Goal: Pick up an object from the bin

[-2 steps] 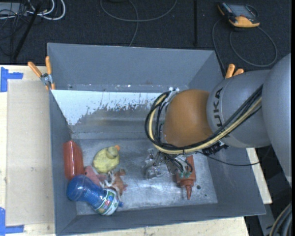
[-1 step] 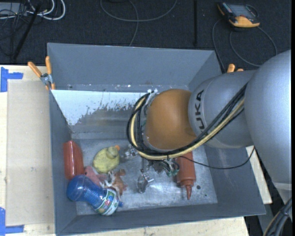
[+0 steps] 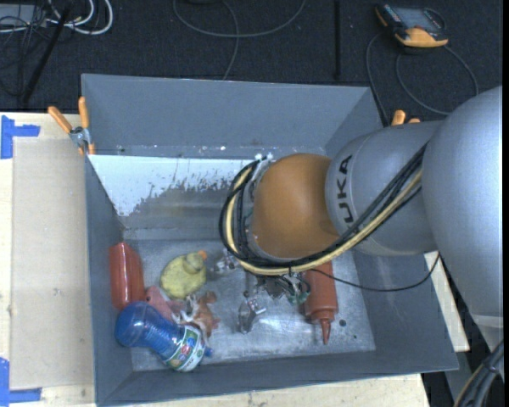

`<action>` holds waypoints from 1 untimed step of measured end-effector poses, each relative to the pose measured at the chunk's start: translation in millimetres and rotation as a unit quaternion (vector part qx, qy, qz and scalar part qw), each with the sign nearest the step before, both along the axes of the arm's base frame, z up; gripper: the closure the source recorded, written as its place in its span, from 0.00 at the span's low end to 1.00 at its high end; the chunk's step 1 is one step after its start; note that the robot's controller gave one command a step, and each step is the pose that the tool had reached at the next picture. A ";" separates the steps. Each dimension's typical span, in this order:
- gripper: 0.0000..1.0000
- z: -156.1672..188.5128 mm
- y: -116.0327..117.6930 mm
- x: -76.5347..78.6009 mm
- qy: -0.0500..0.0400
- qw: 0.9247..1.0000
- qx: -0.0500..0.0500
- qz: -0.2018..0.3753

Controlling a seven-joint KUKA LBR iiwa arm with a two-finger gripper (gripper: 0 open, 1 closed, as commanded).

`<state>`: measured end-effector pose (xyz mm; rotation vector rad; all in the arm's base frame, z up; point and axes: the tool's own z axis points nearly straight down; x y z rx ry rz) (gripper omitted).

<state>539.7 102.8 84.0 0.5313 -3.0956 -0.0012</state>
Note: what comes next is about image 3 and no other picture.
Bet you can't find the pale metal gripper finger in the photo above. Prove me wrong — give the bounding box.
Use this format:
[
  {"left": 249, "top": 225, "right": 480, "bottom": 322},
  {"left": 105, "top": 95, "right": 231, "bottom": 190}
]
[
  {"left": 237, "top": 302, "right": 251, "bottom": 335},
  {"left": 248, "top": 298, "right": 267, "bottom": 333}
]

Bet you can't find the brown toy animal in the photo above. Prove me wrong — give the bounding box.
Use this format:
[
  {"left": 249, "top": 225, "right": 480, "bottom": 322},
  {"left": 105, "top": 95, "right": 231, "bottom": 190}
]
[{"left": 184, "top": 290, "right": 222, "bottom": 339}]

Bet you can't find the red squeeze bottle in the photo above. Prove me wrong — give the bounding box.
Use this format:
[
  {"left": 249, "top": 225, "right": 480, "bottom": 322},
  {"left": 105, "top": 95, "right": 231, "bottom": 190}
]
[{"left": 299, "top": 260, "right": 338, "bottom": 346}]

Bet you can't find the small clear shiny object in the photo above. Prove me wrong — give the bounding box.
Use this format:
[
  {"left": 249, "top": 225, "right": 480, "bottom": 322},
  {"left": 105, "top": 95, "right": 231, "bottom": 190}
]
[{"left": 214, "top": 248, "right": 240, "bottom": 276}]

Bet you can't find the yellow rubber duck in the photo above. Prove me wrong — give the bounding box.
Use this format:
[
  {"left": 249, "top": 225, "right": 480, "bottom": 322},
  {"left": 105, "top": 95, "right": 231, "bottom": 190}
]
[{"left": 159, "top": 250, "right": 209, "bottom": 301}]

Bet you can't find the pink toy animal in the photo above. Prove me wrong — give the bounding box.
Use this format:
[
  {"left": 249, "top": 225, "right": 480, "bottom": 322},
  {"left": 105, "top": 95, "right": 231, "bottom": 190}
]
[{"left": 145, "top": 286, "right": 180, "bottom": 322}]

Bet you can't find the blue plastic bottle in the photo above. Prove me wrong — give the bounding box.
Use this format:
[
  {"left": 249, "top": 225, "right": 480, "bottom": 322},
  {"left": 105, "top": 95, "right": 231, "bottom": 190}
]
[{"left": 114, "top": 300, "right": 215, "bottom": 373}]

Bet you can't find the red-orange ribbed cylinder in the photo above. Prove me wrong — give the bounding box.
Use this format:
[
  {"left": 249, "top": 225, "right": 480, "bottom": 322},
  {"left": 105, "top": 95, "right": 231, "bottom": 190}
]
[{"left": 109, "top": 242, "right": 146, "bottom": 311}]

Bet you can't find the grey metal bin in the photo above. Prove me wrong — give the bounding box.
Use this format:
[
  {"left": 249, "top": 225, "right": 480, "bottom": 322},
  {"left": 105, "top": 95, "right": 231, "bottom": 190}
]
[{"left": 80, "top": 73, "right": 460, "bottom": 407}]

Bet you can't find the pale cardboard board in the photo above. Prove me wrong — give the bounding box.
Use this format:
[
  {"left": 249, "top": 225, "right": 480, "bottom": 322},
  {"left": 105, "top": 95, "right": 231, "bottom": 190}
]
[{"left": 8, "top": 137, "right": 95, "bottom": 390}]

